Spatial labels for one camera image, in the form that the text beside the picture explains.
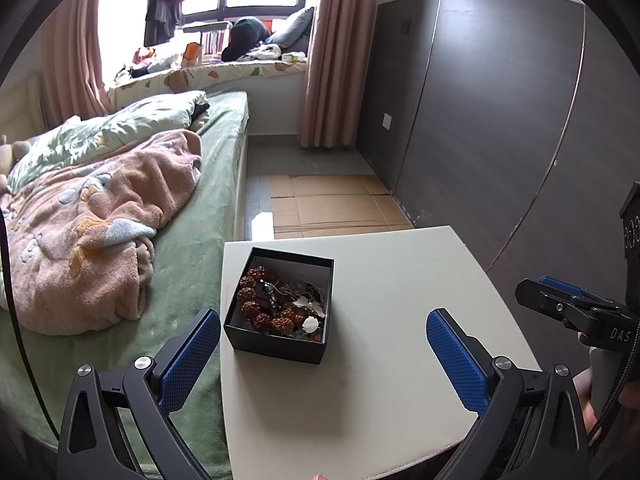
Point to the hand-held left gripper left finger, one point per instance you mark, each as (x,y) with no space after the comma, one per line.
(190,360)

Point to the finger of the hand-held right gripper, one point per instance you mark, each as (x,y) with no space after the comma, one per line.
(567,286)
(542,300)

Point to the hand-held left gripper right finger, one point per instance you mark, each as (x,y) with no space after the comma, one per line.
(457,360)

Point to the black jewelry box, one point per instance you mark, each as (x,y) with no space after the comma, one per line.
(280,347)

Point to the person's right hand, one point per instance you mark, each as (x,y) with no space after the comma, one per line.
(587,410)

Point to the bed with green sheet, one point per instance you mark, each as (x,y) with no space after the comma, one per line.
(210,210)

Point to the pink fleece blanket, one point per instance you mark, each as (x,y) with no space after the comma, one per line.
(100,210)

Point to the dark wooden wardrobe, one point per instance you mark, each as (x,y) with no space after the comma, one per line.
(500,110)

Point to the flattened cardboard sheets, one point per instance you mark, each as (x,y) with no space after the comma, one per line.
(330,205)

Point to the green floral quilt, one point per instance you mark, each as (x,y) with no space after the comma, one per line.
(100,130)

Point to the dark cloth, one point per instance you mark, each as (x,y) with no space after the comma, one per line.
(200,111)

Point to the beige plush toy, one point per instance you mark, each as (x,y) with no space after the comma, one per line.
(10,154)

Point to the floral window seat cushion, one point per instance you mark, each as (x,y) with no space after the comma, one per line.
(210,72)

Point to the pile of colourful toys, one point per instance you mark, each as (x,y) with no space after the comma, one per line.
(150,62)

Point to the orange box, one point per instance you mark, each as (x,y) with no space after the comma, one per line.
(193,54)

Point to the beige padded headboard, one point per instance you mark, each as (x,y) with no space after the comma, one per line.
(20,105)

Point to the pink curtain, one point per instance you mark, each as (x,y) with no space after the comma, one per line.
(75,50)
(335,60)

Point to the black bag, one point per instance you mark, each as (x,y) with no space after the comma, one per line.
(247,37)

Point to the grey pillow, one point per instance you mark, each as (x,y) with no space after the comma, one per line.
(295,30)

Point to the hanging dark clothes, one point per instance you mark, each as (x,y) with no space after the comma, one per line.
(162,0)

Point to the white wall socket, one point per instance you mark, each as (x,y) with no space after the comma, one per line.
(386,121)

